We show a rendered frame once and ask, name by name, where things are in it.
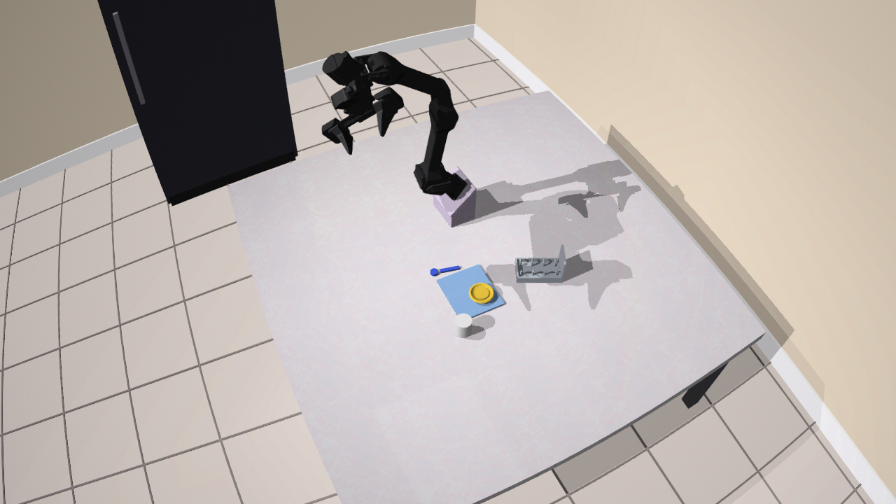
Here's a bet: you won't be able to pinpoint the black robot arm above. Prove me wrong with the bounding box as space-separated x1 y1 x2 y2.
322 51 467 200

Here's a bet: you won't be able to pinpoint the yellow plate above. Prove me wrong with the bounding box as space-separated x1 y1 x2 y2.
469 283 494 303

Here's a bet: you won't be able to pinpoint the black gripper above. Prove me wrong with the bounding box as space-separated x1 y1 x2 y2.
322 85 404 155

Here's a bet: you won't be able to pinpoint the light blue flat mat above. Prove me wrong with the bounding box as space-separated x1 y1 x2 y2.
437 265 505 318

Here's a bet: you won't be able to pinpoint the grey dish rack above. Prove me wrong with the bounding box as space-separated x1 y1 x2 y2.
514 244 566 283

